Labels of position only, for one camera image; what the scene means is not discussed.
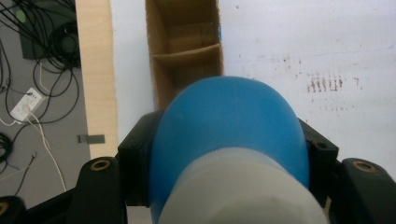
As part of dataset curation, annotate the tangle of black cables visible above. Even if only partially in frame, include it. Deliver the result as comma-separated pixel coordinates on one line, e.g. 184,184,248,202
0,0,82,126

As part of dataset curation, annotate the white paper sheet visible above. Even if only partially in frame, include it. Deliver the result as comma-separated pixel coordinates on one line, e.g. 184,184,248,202
108,0,396,175

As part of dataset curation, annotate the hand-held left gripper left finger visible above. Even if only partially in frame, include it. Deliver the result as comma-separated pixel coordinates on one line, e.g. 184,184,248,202
117,109,165,208

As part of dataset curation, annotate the white cable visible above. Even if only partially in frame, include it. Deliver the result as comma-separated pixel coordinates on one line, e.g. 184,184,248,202
0,106,68,193

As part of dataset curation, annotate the black cable coil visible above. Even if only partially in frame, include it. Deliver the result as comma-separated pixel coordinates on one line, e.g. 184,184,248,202
0,133,14,164

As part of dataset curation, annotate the blue cardboard box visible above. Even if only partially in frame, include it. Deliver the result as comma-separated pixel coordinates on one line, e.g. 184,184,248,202
144,0,225,112

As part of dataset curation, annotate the black box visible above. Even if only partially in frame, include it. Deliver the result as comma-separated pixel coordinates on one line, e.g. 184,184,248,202
18,0,78,61

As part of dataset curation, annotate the grey tape strip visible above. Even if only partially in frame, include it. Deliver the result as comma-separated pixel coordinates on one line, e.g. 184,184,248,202
77,133,106,145

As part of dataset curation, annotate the blue bottle with white cap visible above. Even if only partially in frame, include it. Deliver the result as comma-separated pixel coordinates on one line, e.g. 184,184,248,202
148,76,332,224

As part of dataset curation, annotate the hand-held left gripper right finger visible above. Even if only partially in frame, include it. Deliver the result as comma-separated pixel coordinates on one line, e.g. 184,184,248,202
297,118,341,203

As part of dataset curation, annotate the white power adapter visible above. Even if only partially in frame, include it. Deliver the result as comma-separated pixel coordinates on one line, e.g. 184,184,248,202
9,87,44,123

